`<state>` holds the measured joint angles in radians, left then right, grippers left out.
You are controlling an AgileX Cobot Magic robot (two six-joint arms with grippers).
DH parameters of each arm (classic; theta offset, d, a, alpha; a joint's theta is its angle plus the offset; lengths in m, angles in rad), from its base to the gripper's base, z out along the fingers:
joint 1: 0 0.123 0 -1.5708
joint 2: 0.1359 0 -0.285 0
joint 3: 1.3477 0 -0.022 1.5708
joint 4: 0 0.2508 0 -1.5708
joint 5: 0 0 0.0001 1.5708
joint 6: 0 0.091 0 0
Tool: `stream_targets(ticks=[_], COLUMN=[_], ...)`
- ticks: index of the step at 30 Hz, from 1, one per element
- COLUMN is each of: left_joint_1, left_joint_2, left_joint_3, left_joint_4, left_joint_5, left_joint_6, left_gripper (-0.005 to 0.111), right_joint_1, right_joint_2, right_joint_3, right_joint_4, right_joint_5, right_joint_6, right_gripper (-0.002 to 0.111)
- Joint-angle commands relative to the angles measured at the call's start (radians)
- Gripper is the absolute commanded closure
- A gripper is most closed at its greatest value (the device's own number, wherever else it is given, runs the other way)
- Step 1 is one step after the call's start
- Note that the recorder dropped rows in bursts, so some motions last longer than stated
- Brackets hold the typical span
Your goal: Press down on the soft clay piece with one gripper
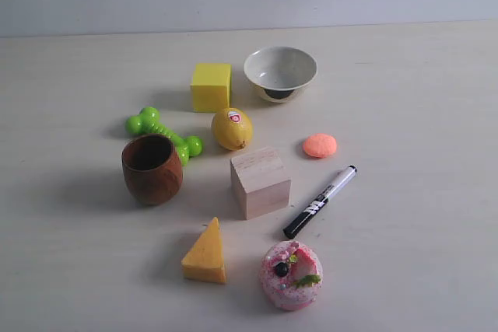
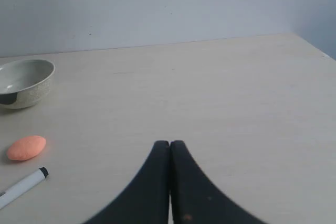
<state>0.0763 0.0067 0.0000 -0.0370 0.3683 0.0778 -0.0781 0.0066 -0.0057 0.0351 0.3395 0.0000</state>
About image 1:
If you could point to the yellow cube block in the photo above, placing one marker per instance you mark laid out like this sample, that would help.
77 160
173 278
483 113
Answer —
210 87

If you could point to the green bone dog toy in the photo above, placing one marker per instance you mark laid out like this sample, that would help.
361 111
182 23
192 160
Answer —
148 122

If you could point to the black white marker pen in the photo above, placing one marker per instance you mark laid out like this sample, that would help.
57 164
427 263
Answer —
302 219

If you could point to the yellow lemon with sticker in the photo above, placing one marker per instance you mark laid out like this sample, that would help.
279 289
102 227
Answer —
232 129

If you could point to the pink toy cake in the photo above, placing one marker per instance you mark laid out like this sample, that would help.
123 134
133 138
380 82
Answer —
291 275

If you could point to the orange-pink round disc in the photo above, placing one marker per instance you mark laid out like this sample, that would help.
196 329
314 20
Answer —
320 145

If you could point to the yellow cheese wedge toy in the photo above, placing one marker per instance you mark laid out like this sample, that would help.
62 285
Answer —
205 261

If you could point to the white ceramic bowl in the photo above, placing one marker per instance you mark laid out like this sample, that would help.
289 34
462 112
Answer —
279 74

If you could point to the brown wooden cup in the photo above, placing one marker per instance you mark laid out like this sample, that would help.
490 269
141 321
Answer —
152 169

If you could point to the light wooden cube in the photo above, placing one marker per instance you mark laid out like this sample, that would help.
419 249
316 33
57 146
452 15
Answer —
260 182

